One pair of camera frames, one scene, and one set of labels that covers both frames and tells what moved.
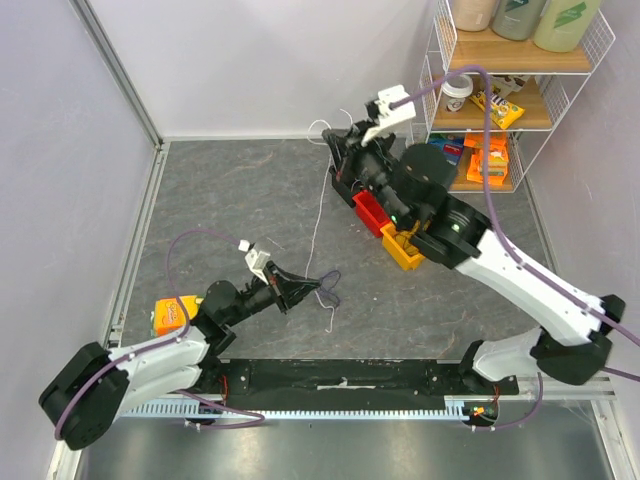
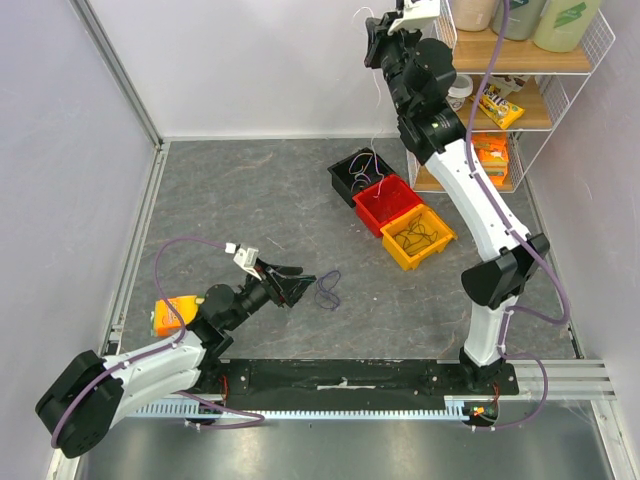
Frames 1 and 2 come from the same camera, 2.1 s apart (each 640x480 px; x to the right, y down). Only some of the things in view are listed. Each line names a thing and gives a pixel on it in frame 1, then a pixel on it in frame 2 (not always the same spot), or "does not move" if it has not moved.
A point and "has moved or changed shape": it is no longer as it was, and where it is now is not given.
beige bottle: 473,15 does not move
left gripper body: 274,286 does not move
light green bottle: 564,25 does not move
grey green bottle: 516,19 does not move
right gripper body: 347,156 -> 379,45
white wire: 322,202 has moved or changed shape
